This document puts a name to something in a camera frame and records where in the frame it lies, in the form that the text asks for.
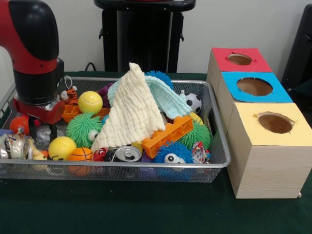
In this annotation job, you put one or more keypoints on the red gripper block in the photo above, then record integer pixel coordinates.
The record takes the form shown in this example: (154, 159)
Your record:
(39, 112)

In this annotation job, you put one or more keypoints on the crushed clear plastic bottle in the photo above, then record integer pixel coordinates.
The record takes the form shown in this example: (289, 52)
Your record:
(43, 136)

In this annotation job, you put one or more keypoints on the orange toy brick with studs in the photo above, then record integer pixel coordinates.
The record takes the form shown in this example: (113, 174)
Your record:
(72, 113)

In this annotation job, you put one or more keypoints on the cream yellow knitted cloth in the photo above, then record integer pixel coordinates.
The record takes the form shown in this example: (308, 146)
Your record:
(131, 112)

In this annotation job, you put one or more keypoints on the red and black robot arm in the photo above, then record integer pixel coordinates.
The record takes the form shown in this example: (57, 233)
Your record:
(31, 44)

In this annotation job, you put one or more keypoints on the shallow clear mesh bin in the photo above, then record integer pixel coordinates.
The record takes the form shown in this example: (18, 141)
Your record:
(195, 87)

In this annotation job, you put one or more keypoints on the wooden box with three holes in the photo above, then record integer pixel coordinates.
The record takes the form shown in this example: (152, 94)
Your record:
(263, 170)

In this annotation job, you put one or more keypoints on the yellow smiley ball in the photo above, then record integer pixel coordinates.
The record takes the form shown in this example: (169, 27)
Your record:
(62, 147)

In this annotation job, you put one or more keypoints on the crushed shiny silver can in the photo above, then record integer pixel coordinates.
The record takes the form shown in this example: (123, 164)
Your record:
(17, 146)

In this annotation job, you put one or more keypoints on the light green spiky ball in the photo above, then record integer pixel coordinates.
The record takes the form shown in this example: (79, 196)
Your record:
(82, 129)

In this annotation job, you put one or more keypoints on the striped orange tiger toy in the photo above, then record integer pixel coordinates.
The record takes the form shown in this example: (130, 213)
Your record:
(70, 96)

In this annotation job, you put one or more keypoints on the small orange basketball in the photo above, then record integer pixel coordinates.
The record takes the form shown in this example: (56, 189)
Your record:
(80, 158)

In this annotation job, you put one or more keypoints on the black drink can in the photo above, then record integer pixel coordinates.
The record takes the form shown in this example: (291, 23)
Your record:
(127, 154)

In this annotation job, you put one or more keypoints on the long orange toy brick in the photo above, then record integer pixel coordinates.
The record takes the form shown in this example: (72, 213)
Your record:
(168, 136)

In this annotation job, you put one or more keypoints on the plain blue spiky ball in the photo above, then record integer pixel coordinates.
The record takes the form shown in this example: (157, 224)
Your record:
(160, 78)

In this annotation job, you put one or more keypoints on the pale blue waffle cloth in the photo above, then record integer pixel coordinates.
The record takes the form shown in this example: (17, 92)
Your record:
(168, 100)

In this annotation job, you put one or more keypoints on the dark green table cloth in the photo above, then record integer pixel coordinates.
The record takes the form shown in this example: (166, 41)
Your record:
(146, 209)

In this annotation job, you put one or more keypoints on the blue spiky ball with eyes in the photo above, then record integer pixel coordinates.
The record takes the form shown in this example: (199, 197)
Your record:
(173, 153)

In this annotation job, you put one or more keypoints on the small soccer ball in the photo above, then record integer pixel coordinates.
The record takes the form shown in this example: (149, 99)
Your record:
(195, 103)

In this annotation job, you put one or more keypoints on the large green spiky ball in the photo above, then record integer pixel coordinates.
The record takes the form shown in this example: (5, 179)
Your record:
(200, 136)

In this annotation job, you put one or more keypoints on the black upright panel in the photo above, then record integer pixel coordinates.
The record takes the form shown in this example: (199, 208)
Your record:
(302, 48)

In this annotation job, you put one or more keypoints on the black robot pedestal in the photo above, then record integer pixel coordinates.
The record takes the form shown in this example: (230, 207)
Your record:
(141, 39)

